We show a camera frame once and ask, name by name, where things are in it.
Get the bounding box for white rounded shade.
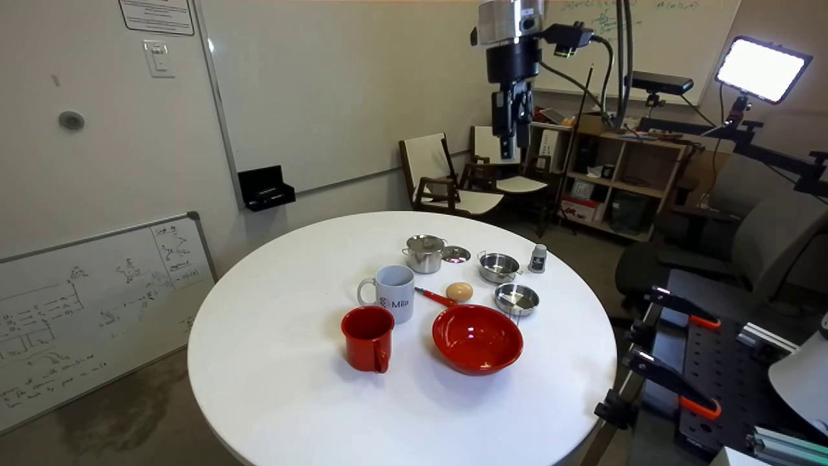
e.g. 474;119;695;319
765;313;828;441

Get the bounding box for brown egg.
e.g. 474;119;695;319
441;280;475;306

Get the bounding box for red box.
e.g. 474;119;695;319
559;195;607;227

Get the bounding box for red enamel mug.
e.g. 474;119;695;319
338;302;399;376

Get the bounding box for black marker tray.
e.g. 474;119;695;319
236;164;296;214

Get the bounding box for black perforated cart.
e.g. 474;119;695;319
643;266;828;462

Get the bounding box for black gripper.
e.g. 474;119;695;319
484;40;544;160

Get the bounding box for white cushioned wooden chair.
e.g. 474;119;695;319
469;124;557;203
399;129;506;217

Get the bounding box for shallow steel bowl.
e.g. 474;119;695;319
492;283;544;322

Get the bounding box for wooden shelf unit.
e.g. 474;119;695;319
524;116;692;245

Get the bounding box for small dark canister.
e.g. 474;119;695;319
527;240;550;275

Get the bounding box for black hanging cable bundle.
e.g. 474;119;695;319
612;0;635;133

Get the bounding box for white mug red print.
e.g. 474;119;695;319
353;264;419;327

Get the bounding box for grey office chair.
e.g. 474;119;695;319
612;190;828;324

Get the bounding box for black stereo camera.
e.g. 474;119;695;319
623;69;695;99

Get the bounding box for large wall whiteboard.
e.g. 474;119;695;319
188;0;529;203

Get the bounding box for red frying pan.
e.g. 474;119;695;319
414;286;524;377

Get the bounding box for white wall switch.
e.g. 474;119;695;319
140;36;177;82

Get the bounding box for small black clamp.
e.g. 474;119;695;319
591;385;642;434

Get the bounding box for taller steel pot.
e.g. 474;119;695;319
401;234;447;277

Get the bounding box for small steel pot wire handles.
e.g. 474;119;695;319
475;252;522;288

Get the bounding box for white paper wall notice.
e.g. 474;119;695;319
117;0;197;40

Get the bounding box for black clamp orange handle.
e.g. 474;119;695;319
643;283;727;336
623;348;727;427

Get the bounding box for bright LED light panel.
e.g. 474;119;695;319
713;33;814;107

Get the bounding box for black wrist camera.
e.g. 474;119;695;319
541;22;597;59

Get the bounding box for small leaning whiteboard with drawings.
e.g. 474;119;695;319
0;210;216;434

